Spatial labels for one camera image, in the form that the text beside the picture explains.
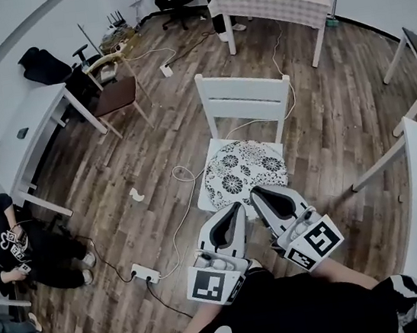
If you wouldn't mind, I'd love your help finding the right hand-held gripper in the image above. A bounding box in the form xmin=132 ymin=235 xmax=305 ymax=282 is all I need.
xmin=248 ymin=174 xmax=349 ymax=280

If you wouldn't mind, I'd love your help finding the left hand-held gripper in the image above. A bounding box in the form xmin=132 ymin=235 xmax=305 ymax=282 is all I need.
xmin=175 ymin=200 xmax=260 ymax=312

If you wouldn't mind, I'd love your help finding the round floral cushion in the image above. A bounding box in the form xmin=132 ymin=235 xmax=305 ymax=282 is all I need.
xmin=197 ymin=134 xmax=294 ymax=213

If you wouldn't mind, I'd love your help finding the white wooden chair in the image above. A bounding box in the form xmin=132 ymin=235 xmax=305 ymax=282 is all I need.
xmin=179 ymin=60 xmax=311 ymax=229

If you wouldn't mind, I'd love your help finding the person's left forearm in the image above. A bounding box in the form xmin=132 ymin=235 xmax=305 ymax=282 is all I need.
xmin=173 ymin=302 xmax=222 ymax=333

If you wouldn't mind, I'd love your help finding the person's right forearm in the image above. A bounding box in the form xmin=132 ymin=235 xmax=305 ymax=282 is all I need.
xmin=310 ymin=252 xmax=383 ymax=298

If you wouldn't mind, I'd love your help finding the wooden chair with brown seat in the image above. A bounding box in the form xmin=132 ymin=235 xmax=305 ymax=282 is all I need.
xmin=82 ymin=47 xmax=158 ymax=143

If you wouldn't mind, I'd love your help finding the black office chair with headrest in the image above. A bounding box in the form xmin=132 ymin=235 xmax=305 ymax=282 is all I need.
xmin=16 ymin=37 xmax=111 ymax=131

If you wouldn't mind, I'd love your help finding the long white power strip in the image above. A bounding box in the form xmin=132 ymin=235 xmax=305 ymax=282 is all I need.
xmin=129 ymin=260 xmax=162 ymax=288

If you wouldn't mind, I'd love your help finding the crumpled white paper scrap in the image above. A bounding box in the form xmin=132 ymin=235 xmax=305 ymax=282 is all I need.
xmin=127 ymin=185 xmax=147 ymax=204

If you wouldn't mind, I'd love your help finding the person's black patterned shirt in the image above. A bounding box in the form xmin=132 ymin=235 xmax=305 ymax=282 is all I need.
xmin=122 ymin=235 xmax=417 ymax=333

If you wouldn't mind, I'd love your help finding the white side table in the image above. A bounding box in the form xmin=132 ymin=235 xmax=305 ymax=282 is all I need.
xmin=377 ymin=25 xmax=417 ymax=138

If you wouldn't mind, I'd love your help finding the white table with checkered cloth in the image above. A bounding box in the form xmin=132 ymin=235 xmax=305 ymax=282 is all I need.
xmin=206 ymin=0 xmax=341 ymax=82

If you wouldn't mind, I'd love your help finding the white desk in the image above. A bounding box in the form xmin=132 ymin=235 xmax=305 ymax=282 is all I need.
xmin=0 ymin=76 xmax=120 ymax=226

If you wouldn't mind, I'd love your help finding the black router with antennas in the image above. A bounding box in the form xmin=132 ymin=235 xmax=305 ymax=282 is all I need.
xmin=105 ymin=9 xmax=127 ymax=30

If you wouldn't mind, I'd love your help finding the white coat stand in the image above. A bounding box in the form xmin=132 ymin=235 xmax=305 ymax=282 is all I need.
xmin=125 ymin=0 xmax=149 ymax=32

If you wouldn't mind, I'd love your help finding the black cable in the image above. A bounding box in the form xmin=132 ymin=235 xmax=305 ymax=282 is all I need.
xmin=32 ymin=26 xmax=255 ymax=333

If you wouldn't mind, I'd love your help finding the box of cables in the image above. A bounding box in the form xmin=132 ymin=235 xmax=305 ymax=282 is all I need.
xmin=98 ymin=23 xmax=140 ymax=56

